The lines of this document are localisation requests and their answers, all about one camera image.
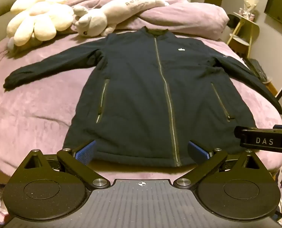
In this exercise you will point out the yellow side table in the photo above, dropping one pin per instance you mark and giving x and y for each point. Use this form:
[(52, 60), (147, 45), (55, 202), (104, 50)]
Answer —
[(246, 20)]

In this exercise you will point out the white flower plush pillow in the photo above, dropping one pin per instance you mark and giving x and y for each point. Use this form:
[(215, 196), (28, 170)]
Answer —
[(36, 16)]

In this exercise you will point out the wrapped flower bouquet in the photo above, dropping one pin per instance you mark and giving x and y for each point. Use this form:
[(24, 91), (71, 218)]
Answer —
[(249, 3)]

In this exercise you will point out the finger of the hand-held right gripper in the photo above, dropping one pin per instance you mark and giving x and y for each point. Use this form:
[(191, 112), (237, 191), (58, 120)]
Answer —
[(238, 133)]

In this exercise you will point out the purple duvet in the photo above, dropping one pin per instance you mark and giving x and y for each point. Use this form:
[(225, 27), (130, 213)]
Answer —
[(190, 19)]

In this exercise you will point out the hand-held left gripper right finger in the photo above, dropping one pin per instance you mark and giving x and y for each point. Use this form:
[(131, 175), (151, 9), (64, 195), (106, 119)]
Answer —
[(198, 152)]

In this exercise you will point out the dark navy zip jacket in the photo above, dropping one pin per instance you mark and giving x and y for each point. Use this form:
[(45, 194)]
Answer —
[(136, 87)]

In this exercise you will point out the long white cat plush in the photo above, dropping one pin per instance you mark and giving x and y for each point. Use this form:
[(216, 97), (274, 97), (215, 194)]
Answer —
[(93, 21)]

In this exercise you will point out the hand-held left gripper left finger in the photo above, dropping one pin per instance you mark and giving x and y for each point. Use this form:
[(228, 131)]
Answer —
[(86, 152)]

